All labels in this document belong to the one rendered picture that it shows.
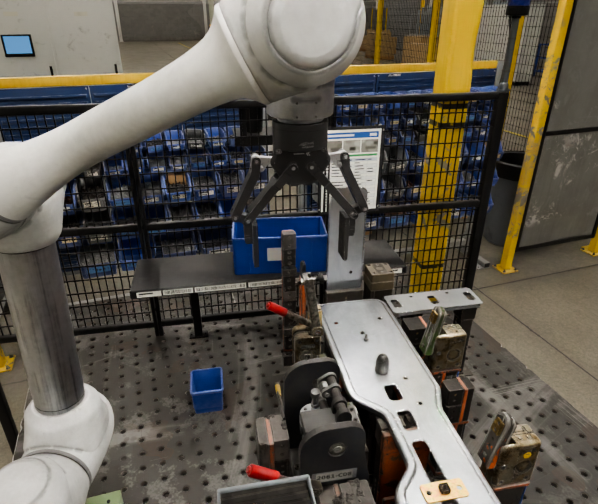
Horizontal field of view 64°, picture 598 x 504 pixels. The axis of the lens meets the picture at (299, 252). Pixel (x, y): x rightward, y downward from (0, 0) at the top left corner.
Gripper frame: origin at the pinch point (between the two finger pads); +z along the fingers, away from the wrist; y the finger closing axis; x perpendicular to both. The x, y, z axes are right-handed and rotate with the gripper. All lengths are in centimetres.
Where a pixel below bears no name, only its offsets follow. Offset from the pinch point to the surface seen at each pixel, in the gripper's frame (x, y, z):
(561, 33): 222, 206, -21
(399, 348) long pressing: 30, 32, 46
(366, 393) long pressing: 16, 19, 46
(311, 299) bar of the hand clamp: 33.7, 9.4, 30.5
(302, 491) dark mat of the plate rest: -18.0, -3.1, 30.1
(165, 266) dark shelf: 83, -30, 43
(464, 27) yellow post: 93, 72, -29
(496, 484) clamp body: -8, 39, 52
